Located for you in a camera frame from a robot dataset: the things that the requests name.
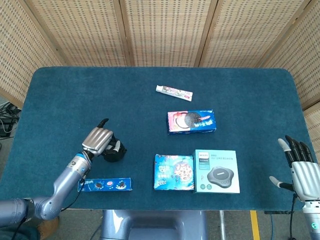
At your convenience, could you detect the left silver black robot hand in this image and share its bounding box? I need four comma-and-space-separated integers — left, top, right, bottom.
81, 118, 127, 161

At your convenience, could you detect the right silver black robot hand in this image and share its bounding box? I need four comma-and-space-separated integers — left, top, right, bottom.
269, 135, 320, 203

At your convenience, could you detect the long blue Oreo box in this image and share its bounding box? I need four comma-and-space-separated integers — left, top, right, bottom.
77, 177, 133, 193

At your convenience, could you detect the yellow floor tape strip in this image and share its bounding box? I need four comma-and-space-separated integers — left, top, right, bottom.
249, 210, 261, 240

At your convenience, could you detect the square blue snack box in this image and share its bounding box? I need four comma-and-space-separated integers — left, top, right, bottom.
153, 153, 195, 191

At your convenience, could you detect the white toothpaste tube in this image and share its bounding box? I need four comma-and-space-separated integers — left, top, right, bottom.
155, 84, 194, 102

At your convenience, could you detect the teal speakerphone box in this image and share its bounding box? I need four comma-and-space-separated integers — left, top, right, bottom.
192, 149, 241, 194

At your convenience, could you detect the pink and blue Oreo box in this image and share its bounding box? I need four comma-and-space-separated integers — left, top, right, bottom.
167, 109, 217, 136

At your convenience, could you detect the white metal table leg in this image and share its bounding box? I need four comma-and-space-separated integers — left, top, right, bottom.
218, 210, 226, 240

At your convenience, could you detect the brown shoe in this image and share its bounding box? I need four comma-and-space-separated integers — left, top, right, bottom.
36, 216, 60, 235

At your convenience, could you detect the blue-grey robot torso base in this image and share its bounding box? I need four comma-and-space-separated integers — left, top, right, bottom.
100, 209, 209, 240

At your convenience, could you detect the dark blue trouser leg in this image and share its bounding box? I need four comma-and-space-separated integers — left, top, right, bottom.
0, 224, 41, 240

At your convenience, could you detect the woven bamboo folding screen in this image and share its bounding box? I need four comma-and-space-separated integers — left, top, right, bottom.
0, 0, 320, 151

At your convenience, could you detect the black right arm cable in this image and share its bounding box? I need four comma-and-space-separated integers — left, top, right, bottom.
287, 193, 298, 240

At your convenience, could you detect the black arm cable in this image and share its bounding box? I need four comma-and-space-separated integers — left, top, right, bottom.
287, 193, 298, 240
59, 172, 88, 213

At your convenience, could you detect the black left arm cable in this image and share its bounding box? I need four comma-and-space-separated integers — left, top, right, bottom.
59, 172, 88, 213

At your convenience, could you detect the tangle of floor cables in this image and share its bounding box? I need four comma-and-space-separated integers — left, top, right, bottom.
0, 101, 22, 137

